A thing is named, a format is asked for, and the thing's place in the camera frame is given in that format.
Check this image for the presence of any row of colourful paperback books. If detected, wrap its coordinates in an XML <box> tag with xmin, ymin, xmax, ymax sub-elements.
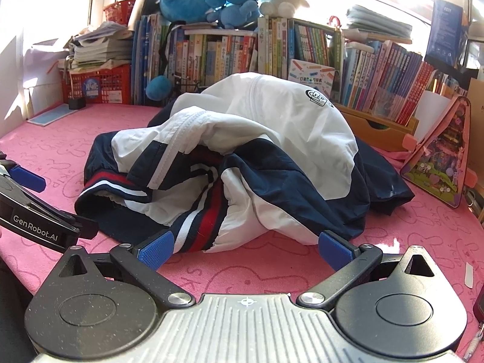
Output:
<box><xmin>166</xmin><ymin>26</ymin><xmax>260</xmax><ymax>87</ymax></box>

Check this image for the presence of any light blue flat pad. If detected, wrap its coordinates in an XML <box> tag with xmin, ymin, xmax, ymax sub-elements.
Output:
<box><xmin>27</xmin><ymin>106</ymin><xmax>78</xmax><ymax>126</ymax></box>

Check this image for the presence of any black model bicycle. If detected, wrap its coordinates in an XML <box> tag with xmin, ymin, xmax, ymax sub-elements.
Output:
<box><xmin>172</xmin><ymin>74</ymin><xmax>212</xmax><ymax>95</ymax></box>

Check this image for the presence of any stack of light blue folders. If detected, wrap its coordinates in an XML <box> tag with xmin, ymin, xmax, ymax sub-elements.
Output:
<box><xmin>345</xmin><ymin>5</ymin><xmax>414</xmax><ymax>45</ymax></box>

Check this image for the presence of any wooden desk organiser with drawers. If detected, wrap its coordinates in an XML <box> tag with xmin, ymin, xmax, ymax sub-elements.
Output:
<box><xmin>335</xmin><ymin>102</ymin><xmax>420</xmax><ymax>152</ymax></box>

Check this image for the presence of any row of pink red books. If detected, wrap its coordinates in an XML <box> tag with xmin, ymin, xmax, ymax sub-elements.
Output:
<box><xmin>338</xmin><ymin>40</ymin><xmax>437</xmax><ymax>126</ymax></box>

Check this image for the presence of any pink rabbit print mat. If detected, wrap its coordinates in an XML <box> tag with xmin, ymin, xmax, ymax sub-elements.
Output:
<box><xmin>0</xmin><ymin>103</ymin><xmax>484</xmax><ymax>363</ymax></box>

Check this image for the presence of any blue plush ball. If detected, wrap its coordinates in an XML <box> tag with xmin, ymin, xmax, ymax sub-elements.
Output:
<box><xmin>146</xmin><ymin>76</ymin><xmax>173</xmax><ymax>101</ymax></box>

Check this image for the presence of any navy and white jacket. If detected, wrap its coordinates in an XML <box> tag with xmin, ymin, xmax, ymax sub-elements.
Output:
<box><xmin>74</xmin><ymin>72</ymin><xmax>416</xmax><ymax>254</ymax></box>

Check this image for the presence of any small red plastic basket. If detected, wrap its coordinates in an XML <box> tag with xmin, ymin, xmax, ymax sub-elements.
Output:
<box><xmin>103</xmin><ymin>0</ymin><xmax>137</xmax><ymax>31</ymax></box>

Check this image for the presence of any red plastic crate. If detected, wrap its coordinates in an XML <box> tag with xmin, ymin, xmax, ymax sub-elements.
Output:
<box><xmin>60</xmin><ymin>64</ymin><xmax>133</xmax><ymax>104</ymax></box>

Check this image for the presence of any stack of paper booklets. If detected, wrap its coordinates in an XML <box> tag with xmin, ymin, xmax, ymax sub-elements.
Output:
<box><xmin>62</xmin><ymin>21</ymin><xmax>133</xmax><ymax>72</ymax></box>

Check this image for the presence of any dark blue box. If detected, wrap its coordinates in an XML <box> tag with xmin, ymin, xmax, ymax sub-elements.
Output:
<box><xmin>424</xmin><ymin>0</ymin><xmax>465</xmax><ymax>68</ymax></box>

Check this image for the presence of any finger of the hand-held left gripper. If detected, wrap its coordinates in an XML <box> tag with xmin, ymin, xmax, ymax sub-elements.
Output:
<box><xmin>0</xmin><ymin>159</ymin><xmax>47</xmax><ymax>194</ymax></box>

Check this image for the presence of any pink triangular toy display case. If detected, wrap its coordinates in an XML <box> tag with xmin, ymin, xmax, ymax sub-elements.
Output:
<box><xmin>400</xmin><ymin>96</ymin><xmax>473</xmax><ymax>209</ymax></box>

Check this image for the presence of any brown kraft notebook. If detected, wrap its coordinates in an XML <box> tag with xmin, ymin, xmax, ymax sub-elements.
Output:
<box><xmin>468</xmin><ymin>77</ymin><xmax>484</xmax><ymax>182</ymax></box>

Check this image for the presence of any white paper bag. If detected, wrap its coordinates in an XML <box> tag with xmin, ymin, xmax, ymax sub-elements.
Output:
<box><xmin>23</xmin><ymin>41</ymin><xmax>72</xmax><ymax>116</ymax></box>

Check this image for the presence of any white paper sheet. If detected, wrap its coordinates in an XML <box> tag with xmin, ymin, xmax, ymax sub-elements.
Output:
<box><xmin>413</xmin><ymin>90</ymin><xmax>453</xmax><ymax>142</ymax></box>

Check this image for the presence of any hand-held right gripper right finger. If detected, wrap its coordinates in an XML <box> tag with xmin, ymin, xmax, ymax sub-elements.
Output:
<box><xmin>296</xmin><ymin>230</ymin><xmax>435</xmax><ymax>309</ymax></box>

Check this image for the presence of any row of tall blue books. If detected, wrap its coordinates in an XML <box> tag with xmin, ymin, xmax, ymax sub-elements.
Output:
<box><xmin>132</xmin><ymin>13</ymin><xmax>169</xmax><ymax>106</ymax></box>

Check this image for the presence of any white cord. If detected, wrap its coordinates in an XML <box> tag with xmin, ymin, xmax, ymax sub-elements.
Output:
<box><xmin>462</xmin><ymin>324</ymin><xmax>484</xmax><ymax>362</ymax></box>

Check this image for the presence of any white printed cardboard box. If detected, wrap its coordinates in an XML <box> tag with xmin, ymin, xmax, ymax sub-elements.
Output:
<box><xmin>287</xmin><ymin>58</ymin><xmax>338</xmax><ymax>101</ymax></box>

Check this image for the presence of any black strap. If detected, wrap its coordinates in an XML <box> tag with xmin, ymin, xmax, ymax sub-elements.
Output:
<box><xmin>159</xmin><ymin>22</ymin><xmax>180</xmax><ymax>78</ymax></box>

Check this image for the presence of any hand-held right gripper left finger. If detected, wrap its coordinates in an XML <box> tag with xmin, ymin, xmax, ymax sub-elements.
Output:
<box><xmin>57</xmin><ymin>230</ymin><xmax>197</xmax><ymax>309</ymax></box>

